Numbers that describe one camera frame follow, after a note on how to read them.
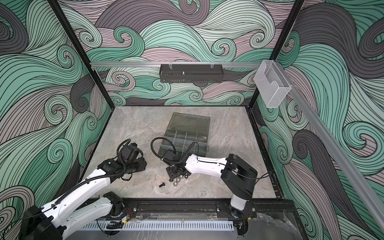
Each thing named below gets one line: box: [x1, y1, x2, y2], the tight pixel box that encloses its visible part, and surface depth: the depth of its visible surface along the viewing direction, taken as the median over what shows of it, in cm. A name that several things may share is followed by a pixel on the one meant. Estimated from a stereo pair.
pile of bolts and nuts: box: [173, 175, 189, 187], surface depth 83 cm
